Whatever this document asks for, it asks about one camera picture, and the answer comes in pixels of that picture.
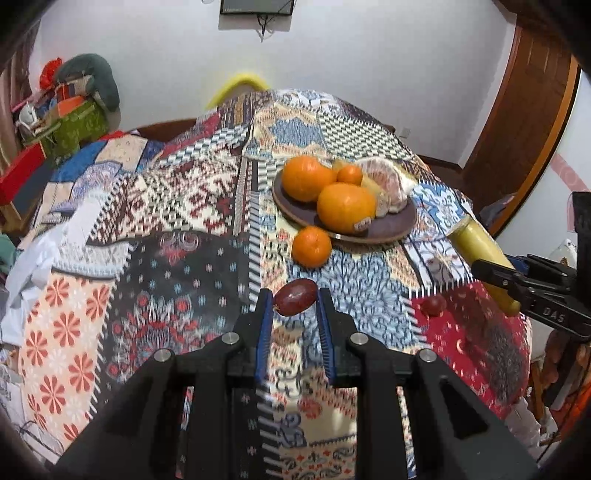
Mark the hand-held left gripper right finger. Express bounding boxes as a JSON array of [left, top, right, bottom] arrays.
[[315, 287, 539, 480]]

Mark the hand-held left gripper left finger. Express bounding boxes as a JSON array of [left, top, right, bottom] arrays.
[[55, 288, 275, 480]]

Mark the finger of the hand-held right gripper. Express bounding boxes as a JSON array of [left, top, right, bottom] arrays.
[[516, 254, 575, 280], [471, 259, 536, 306]]

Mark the yellow banana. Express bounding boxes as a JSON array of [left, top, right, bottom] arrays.
[[447, 216, 522, 317]]

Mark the small tangerine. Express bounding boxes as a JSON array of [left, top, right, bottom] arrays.
[[291, 226, 332, 268], [336, 164, 364, 186]]

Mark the dark purple round plate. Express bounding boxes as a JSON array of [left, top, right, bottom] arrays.
[[271, 159, 417, 244]]

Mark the large orange with sticker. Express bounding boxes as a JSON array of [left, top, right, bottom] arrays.
[[317, 183, 378, 234]]

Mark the pomelo segment with rind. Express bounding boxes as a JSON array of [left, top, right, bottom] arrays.
[[360, 178, 409, 219]]

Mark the peeled pomelo segment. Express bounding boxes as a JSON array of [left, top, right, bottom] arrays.
[[356, 157, 416, 206]]

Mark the plain large orange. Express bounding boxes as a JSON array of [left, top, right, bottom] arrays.
[[281, 156, 338, 203]]

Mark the person's right hand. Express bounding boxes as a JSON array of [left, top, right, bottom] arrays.
[[542, 330, 580, 411]]

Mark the white heart-print wardrobe door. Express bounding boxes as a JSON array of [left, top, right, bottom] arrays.
[[499, 69, 591, 259]]

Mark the patchwork printed blanket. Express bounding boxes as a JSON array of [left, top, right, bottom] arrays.
[[18, 88, 532, 480]]

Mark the brown wooden door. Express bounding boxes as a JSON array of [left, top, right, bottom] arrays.
[[462, 23, 580, 232]]

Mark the dark wooden bed footboard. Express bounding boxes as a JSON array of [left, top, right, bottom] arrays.
[[134, 117, 204, 141]]

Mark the white crumpled cloth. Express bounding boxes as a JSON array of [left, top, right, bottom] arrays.
[[0, 226, 61, 342]]

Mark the green patterned box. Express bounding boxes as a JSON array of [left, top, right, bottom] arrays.
[[53, 99, 109, 158]]

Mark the red box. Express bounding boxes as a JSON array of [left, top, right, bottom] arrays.
[[0, 145, 47, 204]]

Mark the orange box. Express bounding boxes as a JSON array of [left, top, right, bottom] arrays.
[[55, 95, 88, 114]]

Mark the red plastic bag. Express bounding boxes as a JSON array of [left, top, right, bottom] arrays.
[[41, 58, 63, 88]]

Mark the striped brown curtain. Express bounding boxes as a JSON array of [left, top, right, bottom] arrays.
[[0, 23, 42, 162]]

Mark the small black wall monitor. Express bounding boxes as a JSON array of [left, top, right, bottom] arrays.
[[220, 0, 296, 16]]

